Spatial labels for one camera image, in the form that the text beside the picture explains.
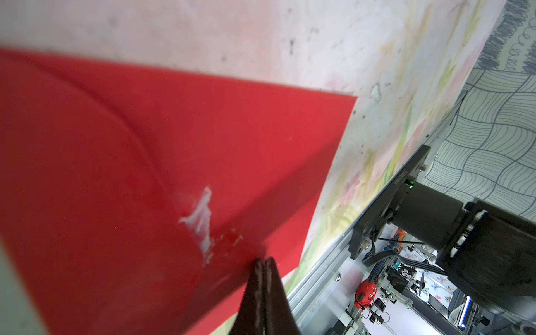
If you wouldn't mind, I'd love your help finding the red round background device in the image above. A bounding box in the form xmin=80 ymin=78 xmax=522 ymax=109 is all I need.
xmin=355 ymin=278 xmax=377 ymax=309

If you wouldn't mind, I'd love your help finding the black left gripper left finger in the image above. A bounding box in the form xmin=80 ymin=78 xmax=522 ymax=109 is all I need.
xmin=230 ymin=258 xmax=265 ymax=335

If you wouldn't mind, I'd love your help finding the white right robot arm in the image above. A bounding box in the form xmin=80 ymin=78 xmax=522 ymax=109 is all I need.
xmin=394 ymin=182 xmax=535 ymax=322

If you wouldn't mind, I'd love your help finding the red envelope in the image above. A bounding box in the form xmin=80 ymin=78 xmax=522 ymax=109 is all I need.
xmin=1 ymin=49 xmax=356 ymax=334

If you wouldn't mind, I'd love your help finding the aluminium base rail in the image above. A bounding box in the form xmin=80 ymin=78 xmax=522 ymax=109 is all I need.
xmin=284 ymin=144 xmax=432 ymax=335

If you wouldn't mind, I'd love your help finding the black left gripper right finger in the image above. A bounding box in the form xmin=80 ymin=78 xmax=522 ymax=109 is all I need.
xmin=263 ymin=257 xmax=301 ymax=335

